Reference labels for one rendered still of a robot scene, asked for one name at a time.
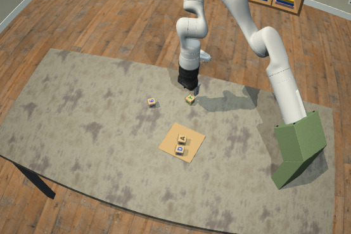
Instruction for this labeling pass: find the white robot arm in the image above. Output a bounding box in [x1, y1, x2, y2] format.
[176, 0, 307, 124]

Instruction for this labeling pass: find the beige wooden block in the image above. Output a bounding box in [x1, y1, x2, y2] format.
[178, 135, 187, 146]
[186, 95, 195, 106]
[175, 145, 184, 156]
[148, 98, 156, 108]

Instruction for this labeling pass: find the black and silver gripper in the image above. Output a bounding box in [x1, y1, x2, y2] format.
[178, 50, 211, 96]

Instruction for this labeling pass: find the tan square mat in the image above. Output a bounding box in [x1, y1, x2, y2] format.
[158, 122, 205, 163]

